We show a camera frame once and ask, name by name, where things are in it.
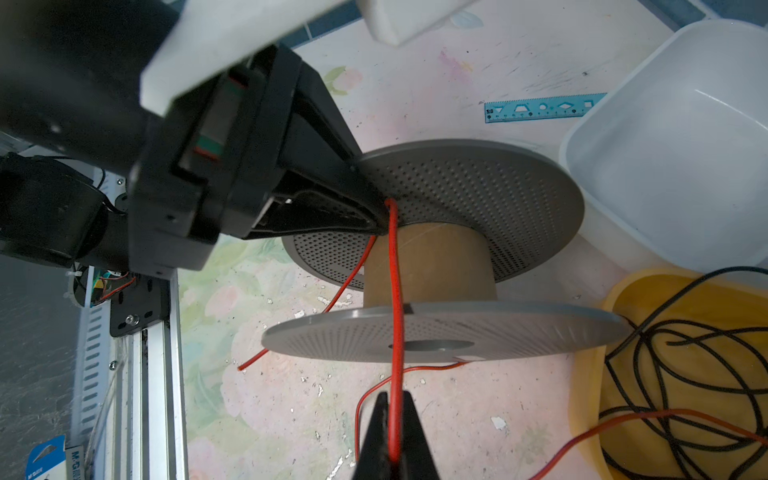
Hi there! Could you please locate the white plastic tub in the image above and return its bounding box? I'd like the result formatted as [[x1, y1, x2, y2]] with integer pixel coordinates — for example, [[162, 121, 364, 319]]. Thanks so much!
[[559, 19, 767, 273]]

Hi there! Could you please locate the red wire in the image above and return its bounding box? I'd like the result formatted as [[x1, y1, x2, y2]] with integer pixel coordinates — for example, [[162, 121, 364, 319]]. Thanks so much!
[[236, 198, 768, 480]]

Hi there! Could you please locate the teal stencil ruler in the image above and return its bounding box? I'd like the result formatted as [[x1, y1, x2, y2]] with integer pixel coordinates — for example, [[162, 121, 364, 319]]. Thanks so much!
[[483, 93, 606, 124]]

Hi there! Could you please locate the white blue pen box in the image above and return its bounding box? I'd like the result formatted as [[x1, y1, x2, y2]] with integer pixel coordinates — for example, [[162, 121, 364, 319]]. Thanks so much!
[[24, 435, 85, 480]]

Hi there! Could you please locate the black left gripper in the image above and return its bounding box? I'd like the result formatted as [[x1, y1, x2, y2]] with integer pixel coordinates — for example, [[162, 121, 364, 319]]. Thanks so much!
[[127, 45, 387, 278]]

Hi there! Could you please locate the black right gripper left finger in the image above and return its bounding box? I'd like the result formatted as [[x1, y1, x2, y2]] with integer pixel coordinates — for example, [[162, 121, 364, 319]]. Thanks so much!
[[352, 392, 392, 480]]

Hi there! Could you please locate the yellow plastic tub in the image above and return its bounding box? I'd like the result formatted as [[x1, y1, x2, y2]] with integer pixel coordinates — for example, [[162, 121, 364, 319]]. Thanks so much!
[[569, 267, 767, 479]]

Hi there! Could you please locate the dark grey perforated spool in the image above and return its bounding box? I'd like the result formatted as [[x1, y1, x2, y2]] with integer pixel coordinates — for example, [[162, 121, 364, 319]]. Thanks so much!
[[262, 140, 629, 363]]

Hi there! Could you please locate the black tangled cable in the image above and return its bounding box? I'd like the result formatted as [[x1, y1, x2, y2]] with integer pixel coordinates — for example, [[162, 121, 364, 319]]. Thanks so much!
[[598, 265, 768, 480]]

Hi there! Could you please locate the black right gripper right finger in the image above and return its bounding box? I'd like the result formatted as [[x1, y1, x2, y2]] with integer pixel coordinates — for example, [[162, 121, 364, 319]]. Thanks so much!
[[400, 392, 440, 480]]

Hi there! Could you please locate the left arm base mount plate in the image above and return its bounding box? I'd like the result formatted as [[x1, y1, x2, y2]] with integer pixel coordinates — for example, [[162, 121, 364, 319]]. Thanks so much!
[[108, 276, 171, 338]]

